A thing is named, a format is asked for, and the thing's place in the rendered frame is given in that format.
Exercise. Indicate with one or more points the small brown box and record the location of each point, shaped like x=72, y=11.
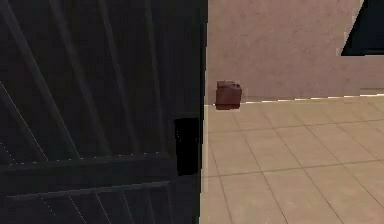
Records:
x=228, y=95

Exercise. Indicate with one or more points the black panelled room door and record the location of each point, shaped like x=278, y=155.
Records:
x=93, y=100

